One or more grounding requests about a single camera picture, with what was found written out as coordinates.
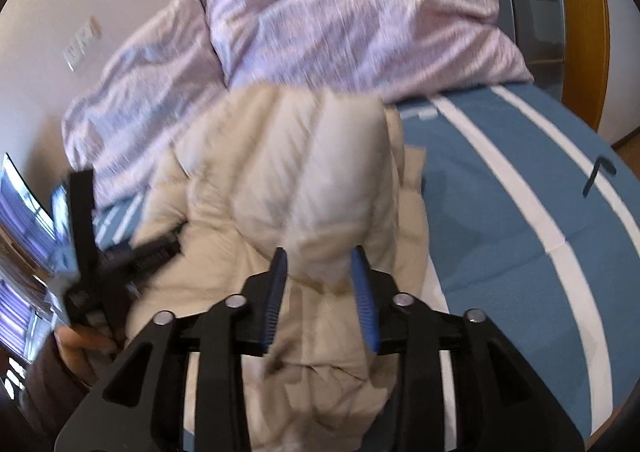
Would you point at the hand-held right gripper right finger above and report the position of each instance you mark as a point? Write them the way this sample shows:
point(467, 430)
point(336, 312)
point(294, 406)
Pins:
point(363, 302)

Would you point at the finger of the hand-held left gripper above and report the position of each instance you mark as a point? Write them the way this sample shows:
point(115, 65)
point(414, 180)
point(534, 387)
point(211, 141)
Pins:
point(150, 254)

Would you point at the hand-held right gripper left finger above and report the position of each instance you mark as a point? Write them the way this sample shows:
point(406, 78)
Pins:
point(272, 297)

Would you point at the beige down jacket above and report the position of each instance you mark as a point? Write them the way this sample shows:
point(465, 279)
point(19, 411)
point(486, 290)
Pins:
point(300, 172)

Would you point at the person's left forearm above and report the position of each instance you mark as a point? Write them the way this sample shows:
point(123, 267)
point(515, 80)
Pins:
point(50, 382)

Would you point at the person's left hand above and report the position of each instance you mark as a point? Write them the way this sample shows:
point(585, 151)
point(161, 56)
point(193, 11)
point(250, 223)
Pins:
point(82, 354)

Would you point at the window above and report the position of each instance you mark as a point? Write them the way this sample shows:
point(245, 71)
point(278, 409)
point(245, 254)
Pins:
point(20, 212)

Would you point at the blue white striped bed sheet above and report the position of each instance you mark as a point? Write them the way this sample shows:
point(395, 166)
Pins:
point(500, 232)

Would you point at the black hex key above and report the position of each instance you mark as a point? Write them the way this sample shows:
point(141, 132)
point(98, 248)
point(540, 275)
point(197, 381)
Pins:
point(593, 178)

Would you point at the pink patterned duvet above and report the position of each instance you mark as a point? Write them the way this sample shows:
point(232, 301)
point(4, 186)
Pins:
point(360, 22)

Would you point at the white wall switch plate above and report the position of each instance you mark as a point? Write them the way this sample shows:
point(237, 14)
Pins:
point(73, 56)
point(90, 33)

